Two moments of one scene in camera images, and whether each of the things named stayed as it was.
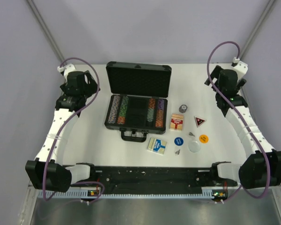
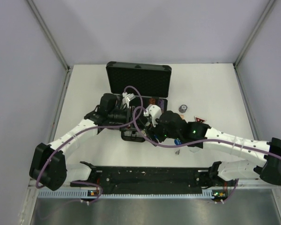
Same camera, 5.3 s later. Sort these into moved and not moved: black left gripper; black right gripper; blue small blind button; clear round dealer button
Moved: black left gripper; black right gripper
Not moved: clear round dealer button; blue small blind button
